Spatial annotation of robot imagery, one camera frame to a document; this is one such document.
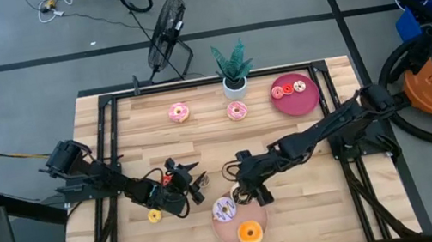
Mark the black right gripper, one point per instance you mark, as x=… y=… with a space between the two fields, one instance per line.
x=250 y=172

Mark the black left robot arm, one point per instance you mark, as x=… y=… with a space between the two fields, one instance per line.
x=112 y=181

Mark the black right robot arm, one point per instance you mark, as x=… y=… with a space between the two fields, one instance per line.
x=322 y=130

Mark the large pink sprinkled donut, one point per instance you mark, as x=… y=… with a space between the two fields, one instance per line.
x=232 y=115
x=173 y=116

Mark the large purple frosted donut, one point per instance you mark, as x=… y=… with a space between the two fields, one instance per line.
x=218 y=214

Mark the small red mini donut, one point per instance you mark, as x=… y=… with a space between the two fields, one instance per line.
x=285 y=91
x=166 y=180

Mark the small pink mini donut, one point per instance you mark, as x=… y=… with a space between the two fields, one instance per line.
x=274 y=94

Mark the dark red round plate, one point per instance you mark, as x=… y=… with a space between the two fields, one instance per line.
x=300 y=104

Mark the black desk leg bar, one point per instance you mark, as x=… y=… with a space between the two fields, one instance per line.
x=25 y=207

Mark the black aluminium table frame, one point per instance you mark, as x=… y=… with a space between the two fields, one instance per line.
x=209 y=81

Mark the small cream mini donut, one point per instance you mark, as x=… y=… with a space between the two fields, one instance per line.
x=297 y=88

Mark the small yellow mini donut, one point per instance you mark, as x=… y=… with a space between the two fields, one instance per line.
x=151 y=217

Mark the large white blue-drizzled donut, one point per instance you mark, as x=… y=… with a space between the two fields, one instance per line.
x=243 y=238

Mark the peach pink round plate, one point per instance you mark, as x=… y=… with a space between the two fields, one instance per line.
x=223 y=233

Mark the black floor fan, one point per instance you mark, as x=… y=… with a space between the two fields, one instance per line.
x=166 y=29

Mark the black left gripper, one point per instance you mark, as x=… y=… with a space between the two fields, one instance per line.
x=179 y=179

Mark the small brown mini donut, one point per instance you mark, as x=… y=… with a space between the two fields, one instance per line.
x=206 y=182

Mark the green plant in white pot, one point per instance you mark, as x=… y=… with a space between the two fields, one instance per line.
x=236 y=89

